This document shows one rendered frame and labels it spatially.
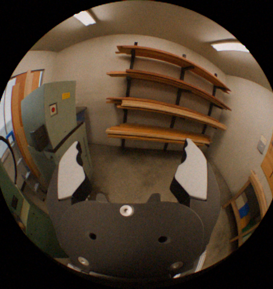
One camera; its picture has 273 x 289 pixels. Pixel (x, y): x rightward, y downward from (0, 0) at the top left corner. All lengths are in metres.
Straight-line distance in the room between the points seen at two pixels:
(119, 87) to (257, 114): 3.04
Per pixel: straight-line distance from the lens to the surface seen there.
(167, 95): 1.99
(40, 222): 0.94
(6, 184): 0.83
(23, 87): 2.29
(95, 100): 2.03
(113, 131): 1.58
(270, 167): 2.43
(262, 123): 2.50
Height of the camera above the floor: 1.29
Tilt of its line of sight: 32 degrees down
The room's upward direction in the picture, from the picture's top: 9 degrees clockwise
